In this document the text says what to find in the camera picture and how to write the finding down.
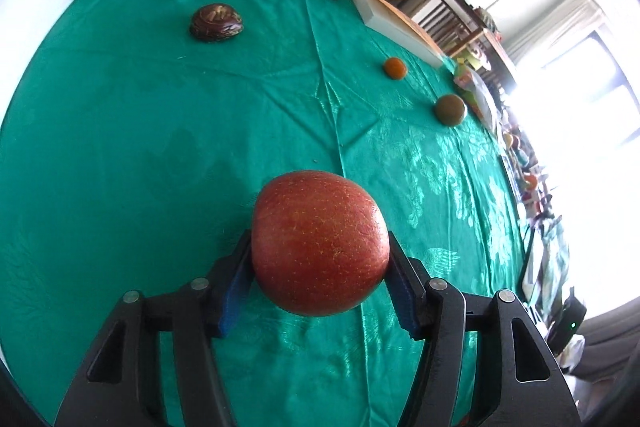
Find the yellow green container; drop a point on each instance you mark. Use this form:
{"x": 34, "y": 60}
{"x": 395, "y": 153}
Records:
{"x": 474, "y": 57}

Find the wooden bench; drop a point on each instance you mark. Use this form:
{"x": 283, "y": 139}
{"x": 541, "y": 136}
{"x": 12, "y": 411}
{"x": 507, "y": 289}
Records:
{"x": 465, "y": 22}

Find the flat white orange box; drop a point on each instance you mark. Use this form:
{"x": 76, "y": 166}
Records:
{"x": 395, "y": 24}

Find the large orange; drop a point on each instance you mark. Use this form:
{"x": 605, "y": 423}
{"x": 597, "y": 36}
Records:
{"x": 530, "y": 181}

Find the green brown orange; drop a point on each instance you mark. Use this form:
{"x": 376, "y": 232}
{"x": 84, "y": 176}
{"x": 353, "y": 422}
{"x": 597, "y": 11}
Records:
{"x": 450, "y": 110}

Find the small tangerine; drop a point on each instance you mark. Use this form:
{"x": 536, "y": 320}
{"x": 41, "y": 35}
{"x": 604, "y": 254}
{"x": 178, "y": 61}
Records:
{"x": 394, "y": 68}

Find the red apple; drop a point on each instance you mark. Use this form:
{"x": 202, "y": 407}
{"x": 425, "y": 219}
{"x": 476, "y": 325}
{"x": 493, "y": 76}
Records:
{"x": 320, "y": 242}

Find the white plastic bag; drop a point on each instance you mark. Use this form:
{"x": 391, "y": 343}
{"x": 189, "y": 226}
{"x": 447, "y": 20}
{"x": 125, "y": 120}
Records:
{"x": 480, "y": 97}

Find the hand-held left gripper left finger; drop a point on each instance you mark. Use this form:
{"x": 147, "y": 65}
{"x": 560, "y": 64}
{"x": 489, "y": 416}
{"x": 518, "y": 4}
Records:
{"x": 232, "y": 302}

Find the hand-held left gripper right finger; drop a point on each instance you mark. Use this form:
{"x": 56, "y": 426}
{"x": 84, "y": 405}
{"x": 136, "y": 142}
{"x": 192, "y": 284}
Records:
{"x": 402, "y": 307}

